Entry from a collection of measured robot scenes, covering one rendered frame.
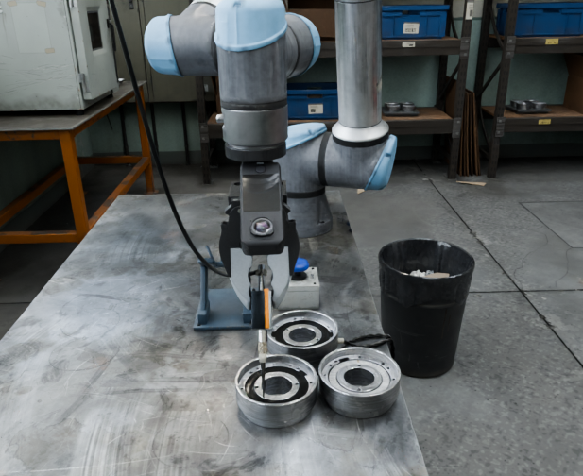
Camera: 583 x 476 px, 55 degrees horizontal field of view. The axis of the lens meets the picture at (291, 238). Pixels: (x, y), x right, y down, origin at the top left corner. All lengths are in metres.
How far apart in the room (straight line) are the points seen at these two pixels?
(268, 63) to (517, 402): 1.72
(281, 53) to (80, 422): 0.51
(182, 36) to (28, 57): 2.22
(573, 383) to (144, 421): 1.79
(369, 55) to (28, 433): 0.81
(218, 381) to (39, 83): 2.31
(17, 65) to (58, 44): 0.22
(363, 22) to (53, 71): 2.05
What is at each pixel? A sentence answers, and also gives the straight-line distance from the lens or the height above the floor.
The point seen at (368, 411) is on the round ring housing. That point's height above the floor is 0.82.
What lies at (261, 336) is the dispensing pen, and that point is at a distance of 0.71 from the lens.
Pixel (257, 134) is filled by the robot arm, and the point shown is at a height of 1.15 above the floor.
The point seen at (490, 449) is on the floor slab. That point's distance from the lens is 1.95.
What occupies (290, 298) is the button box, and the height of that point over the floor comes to 0.82.
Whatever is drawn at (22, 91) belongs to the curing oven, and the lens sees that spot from 2.99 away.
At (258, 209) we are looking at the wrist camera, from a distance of 0.60.
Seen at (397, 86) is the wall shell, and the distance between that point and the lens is 4.79.
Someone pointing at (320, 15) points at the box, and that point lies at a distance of 4.13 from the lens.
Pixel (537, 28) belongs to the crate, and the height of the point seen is 1.06.
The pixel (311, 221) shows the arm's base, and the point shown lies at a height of 0.84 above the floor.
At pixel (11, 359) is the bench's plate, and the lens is 0.95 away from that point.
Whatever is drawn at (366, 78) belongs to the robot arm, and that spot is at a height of 1.14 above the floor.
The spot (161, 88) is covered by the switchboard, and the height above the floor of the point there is 0.66.
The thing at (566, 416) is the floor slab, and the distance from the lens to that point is 2.15.
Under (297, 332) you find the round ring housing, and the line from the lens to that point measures 0.86.
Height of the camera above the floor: 1.29
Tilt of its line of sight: 23 degrees down
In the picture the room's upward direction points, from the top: 1 degrees counter-clockwise
